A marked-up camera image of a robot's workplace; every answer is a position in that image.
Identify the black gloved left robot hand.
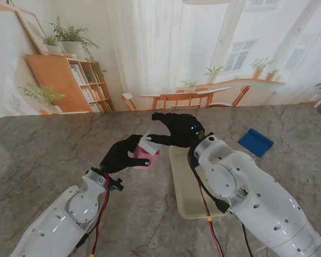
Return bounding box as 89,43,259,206
99,134,150,174

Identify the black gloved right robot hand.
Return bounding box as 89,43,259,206
151,112,206,148

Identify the pink square jar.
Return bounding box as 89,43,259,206
132,146,161,171

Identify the white square jar lid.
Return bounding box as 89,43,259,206
138,127,161,155

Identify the cream baking tray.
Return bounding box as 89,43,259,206
168,146,231,220

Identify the blue plastic scraper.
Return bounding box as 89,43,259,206
237,127,274,158

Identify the wooden chair with slatted back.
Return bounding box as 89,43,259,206
159,92,204,110

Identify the wooden dining table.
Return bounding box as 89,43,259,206
139,87,232,110

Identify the small plant on dining table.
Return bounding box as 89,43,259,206
182,79,198,94

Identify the wooden chair with white back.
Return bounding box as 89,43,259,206
120,93,139,112

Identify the green windowsill plant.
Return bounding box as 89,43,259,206
204,65,225,83

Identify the wooden chair with curved back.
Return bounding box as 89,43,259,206
207,85,251,108

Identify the trailing ivy plant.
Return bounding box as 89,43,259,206
85,56,108,78

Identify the plant in terracotta pot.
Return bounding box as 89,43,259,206
250,57,273,80

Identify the leafy plant beside bookshelf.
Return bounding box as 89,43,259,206
18,83,66,115

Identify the wooden bookshelf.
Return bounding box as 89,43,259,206
25,54,116,113

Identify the small windowsill pot plant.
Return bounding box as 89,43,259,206
266,69,280,82

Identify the large plant in white pot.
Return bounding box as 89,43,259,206
49,16,100,61

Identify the small plant in white pot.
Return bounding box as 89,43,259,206
41,34,64,56

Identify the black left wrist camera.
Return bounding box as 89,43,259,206
108,178,124,193

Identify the red left arm cable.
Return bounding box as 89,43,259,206
89,172,110,257

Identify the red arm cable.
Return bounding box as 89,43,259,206
89,172,110,257
196,173,223,257

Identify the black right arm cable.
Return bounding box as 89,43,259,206
187,146,255,257

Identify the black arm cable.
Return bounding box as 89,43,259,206
73,219,101,252
187,146,255,257

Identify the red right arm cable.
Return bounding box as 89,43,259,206
196,173,223,257

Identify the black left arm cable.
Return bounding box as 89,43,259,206
73,219,101,252

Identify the wooden picture frame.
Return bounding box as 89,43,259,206
14,10,49,56

